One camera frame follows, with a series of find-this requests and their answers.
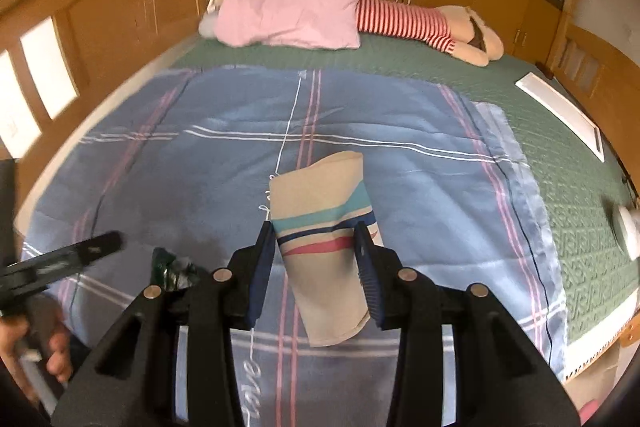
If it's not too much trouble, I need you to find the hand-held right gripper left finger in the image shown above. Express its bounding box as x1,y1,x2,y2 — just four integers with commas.
50,221,278,427

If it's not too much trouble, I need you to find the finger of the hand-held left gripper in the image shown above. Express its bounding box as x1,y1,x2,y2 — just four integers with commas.
0,231,123,314

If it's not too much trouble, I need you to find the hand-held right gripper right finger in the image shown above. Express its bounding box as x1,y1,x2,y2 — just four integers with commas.
352,221,583,427

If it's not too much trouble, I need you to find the striped paper cup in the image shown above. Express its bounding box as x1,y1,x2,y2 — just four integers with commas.
269,151,385,348

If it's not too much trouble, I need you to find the dark green bag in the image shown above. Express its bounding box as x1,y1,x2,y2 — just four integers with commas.
152,247,201,293

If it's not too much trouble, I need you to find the person's left hand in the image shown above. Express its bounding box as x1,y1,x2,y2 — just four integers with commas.
29,297,76,385

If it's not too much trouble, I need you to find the blue plaid bed sheet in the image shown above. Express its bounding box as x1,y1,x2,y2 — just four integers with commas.
15,66,568,427

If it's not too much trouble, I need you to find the green quilted bed mat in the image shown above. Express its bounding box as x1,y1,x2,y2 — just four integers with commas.
172,32,640,373

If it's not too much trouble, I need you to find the grey-blue pillow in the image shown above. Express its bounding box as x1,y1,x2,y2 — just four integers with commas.
198,12,223,40

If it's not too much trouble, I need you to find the plush doll with striped clothes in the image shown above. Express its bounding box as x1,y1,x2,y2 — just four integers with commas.
356,0,505,68

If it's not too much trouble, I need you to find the pink pillow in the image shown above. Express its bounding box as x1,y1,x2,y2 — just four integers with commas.
216,0,366,50

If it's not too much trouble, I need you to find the white round device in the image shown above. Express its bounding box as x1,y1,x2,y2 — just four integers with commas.
614,202,640,260

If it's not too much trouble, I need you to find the wooden bed frame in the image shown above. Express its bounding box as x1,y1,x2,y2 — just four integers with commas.
0,0,211,158

